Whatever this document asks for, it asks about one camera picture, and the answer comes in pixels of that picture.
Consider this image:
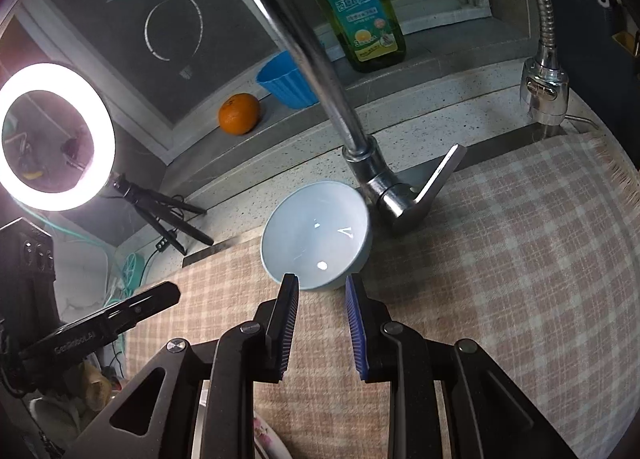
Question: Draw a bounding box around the black tripod stand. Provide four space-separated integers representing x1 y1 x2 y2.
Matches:
110 173 214 257

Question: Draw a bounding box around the left gloved hand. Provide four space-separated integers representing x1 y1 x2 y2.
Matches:
27 362 114 449

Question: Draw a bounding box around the teal power strip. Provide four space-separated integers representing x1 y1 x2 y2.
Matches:
122 253 144 291

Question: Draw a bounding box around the white ring light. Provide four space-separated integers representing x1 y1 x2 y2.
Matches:
1 62 116 212

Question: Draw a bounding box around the plaid checkered cloth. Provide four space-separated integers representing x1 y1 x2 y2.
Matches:
125 133 639 458

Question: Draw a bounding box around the orange tangerine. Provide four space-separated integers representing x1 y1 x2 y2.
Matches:
218 93 260 136

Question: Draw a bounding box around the light blue ceramic bowl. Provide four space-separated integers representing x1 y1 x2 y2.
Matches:
260 180 372 292

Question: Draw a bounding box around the dark knife holder block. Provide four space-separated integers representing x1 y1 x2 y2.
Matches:
553 0 639 96

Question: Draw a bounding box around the black inline light remote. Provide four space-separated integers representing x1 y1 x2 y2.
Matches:
155 238 168 252

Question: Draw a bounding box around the white plate with pink flowers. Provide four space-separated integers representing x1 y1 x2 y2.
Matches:
253 413 292 459

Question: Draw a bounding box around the green dish soap bottle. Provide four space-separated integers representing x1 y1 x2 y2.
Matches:
316 0 407 73

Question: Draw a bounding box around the blue ribbed plastic cup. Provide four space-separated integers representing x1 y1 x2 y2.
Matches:
256 52 318 110

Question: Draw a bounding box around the chrome kitchen faucet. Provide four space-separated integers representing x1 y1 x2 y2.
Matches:
253 0 468 234

